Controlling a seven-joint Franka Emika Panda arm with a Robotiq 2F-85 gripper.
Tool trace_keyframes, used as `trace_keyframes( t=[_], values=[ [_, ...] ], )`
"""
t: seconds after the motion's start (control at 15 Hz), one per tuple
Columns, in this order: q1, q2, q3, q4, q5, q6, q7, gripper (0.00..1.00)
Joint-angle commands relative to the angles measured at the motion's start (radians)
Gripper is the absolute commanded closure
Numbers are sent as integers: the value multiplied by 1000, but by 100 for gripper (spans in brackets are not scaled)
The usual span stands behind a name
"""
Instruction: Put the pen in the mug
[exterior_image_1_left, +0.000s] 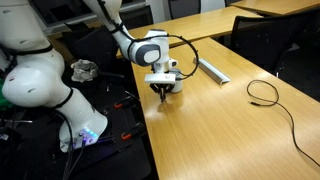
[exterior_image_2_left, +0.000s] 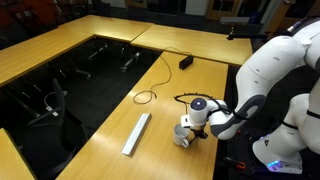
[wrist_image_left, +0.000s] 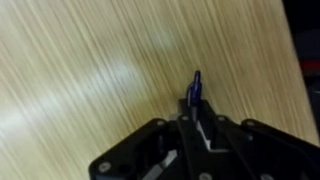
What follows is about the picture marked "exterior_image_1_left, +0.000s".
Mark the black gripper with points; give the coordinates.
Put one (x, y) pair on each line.
(161, 88)

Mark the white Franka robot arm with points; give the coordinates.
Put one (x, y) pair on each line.
(33, 83)

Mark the orange tipped black clamp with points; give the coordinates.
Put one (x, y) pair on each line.
(130, 132)
(121, 104)

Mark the silver metal bar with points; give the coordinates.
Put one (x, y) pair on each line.
(213, 71)

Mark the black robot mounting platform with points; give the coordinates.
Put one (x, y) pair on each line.
(110, 156)

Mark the crumpled grey cloth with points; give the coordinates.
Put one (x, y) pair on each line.
(84, 70)

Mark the black office chair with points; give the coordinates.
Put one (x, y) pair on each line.
(266, 36)

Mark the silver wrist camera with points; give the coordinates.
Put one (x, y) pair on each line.
(160, 78)

